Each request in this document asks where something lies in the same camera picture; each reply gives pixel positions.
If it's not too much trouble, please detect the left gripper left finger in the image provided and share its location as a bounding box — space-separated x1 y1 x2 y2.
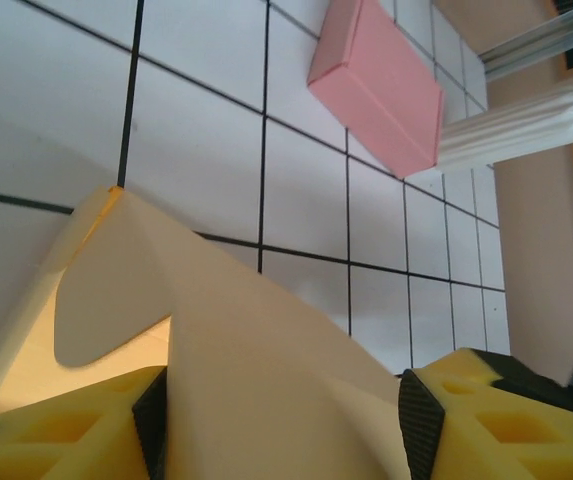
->
0 364 170 480

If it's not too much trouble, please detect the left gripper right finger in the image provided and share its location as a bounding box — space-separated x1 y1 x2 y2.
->
398 347 573 480

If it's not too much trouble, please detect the yellow paper box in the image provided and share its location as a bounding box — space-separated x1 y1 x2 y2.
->
0 184 412 480

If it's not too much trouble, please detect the pink paper box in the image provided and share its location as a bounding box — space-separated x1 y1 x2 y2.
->
307 0 446 179

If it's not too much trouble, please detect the white ribbed vase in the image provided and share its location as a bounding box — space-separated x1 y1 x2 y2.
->
438 82 573 174

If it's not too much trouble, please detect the aluminium frame post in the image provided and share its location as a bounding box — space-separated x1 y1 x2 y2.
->
480 7 573 79

